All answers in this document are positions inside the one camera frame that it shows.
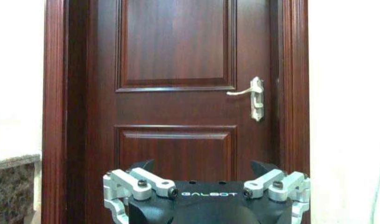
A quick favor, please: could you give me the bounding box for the dark red door frame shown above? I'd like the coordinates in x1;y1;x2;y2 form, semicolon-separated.
42;0;312;224

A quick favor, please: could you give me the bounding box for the silver door handle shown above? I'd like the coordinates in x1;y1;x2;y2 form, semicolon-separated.
227;76;266;122

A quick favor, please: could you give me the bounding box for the speckled granite countertop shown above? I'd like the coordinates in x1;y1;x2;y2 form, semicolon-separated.
0;154;42;224

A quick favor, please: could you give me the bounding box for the dark red wooden door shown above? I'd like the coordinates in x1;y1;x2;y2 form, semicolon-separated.
67;0;286;224

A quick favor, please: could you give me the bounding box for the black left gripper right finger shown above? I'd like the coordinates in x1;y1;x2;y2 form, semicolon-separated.
243;160;312;224

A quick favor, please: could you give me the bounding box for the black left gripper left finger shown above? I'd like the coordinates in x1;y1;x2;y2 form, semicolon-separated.
103;159;179;224

